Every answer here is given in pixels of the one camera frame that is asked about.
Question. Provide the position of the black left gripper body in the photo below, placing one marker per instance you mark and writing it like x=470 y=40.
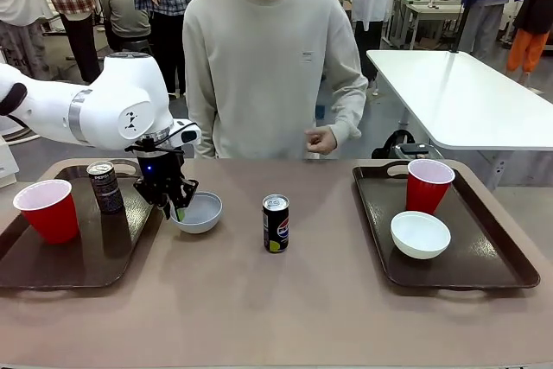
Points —
x=160 y=170

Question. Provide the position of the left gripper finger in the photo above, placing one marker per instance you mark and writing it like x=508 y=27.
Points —
x=153 y=196
x=186 y=194

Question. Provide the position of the white plastic bowl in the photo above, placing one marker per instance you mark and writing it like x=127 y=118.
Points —
x=421 y=235
x=203 y=218

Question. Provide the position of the black Pepsi can grey dotted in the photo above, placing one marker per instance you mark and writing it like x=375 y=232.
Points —
x=106 y=192

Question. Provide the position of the red plastic cup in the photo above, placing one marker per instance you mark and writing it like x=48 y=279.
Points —
x=425 y=196
x=49 y=218

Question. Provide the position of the person's right forearm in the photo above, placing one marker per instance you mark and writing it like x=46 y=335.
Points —
x=198 y=127

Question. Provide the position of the person's left forearm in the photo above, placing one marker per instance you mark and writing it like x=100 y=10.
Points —
x=350 y=105

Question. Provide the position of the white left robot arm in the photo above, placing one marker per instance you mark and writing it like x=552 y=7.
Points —
x=108 y=101

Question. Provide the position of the person's left hand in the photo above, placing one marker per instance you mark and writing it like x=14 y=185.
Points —
x=322 y=140

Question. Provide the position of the dark brown plastic tray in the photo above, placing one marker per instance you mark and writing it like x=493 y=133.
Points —
x=108 y=265
x=475 y=265

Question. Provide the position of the black Pepsi can yellow mark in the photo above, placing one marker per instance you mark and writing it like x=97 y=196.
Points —
x=275 y=226

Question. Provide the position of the person in beige sweatshirt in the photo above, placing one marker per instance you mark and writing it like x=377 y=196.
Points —
x=268 y=84

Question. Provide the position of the white box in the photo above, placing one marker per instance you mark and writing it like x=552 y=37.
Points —
x=6 y=161

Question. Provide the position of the seated person grey hoodie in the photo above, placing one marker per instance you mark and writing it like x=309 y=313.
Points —
x=123 y=6

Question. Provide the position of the black chair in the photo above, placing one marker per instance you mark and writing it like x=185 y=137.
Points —
x=402 y=146

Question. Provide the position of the white table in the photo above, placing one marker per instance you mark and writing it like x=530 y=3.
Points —
x=466 y=97

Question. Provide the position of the grey workbench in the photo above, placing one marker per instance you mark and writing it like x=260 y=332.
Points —
x=427 y=10

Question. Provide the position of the black pole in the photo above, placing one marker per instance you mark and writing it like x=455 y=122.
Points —
x=464 y=6

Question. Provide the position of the person in orange trousers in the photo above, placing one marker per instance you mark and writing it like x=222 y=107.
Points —
x=527 y=49

